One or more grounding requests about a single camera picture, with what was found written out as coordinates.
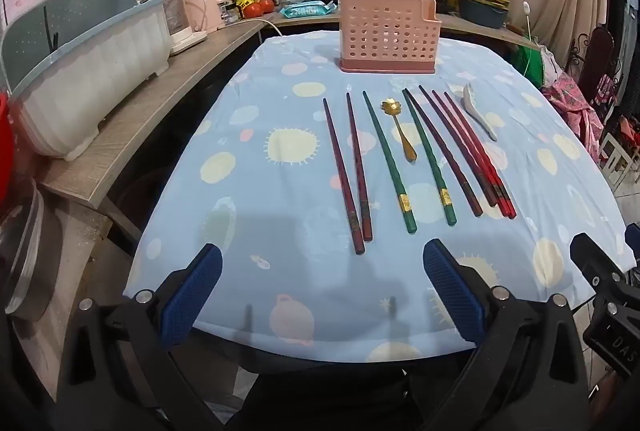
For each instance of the wooden counter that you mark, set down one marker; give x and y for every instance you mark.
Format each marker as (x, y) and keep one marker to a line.
(150, 111)

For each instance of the dark metal chair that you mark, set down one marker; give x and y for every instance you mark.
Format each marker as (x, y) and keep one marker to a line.
(597, 56)

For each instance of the dark red chopstick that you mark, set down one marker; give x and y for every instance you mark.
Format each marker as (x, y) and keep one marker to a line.
(342, 176)
(358, 166)

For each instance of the hanging clothes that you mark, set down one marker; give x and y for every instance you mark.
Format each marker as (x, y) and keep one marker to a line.
(627, 36)

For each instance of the red plastic basin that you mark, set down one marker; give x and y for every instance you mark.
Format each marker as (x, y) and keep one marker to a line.
(3, 146)

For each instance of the dark blue bowl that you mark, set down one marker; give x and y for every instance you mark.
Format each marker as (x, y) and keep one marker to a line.
(482, 15)

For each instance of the blue wet wipes packet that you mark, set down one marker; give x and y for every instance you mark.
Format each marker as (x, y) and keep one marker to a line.
(305, 10)

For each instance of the white blender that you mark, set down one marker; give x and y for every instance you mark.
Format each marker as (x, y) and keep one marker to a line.
(182, 18)

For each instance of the clear glass bowl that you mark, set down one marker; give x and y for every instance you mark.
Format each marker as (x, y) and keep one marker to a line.
(25, 261)

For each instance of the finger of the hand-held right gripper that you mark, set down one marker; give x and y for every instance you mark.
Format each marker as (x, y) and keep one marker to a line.
(633, 238)
(595, 266)

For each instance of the red tomato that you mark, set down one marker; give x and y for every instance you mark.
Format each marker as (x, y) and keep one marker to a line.
(254, 8)
(268, 4)

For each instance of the green chopstick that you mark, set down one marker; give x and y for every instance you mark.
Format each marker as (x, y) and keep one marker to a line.
(387, 156)
(430, 161)

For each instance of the small white jar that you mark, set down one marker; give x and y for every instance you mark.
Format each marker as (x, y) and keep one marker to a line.
(231, 13)

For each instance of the gold metal spoon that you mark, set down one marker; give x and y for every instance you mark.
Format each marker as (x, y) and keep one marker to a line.
(400, 133)

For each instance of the white stool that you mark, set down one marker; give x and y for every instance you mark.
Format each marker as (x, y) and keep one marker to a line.
(614, 161)

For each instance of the white ceramic spoon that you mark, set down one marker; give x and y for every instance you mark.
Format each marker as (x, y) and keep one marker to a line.
(472, 103)

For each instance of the green bag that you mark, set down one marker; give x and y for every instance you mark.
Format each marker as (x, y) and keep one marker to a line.
(530, 66)

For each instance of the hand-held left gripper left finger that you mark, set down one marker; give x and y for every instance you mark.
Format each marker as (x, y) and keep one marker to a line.
(192, 291)

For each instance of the pink floral cloth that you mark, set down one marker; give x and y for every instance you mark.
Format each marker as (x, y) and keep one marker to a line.
(575, 111)

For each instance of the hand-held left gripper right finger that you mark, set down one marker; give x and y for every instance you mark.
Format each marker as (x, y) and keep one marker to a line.
(452, 291)

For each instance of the grey plastic dish rack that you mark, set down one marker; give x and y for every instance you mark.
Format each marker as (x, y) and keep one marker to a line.
(100, 61)

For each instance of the dark maroon chopstick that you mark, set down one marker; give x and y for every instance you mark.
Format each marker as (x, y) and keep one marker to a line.
(448, 161)
(457, 146)

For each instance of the pink plastic utensil basket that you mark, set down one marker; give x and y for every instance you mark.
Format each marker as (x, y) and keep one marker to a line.
(385, 31)

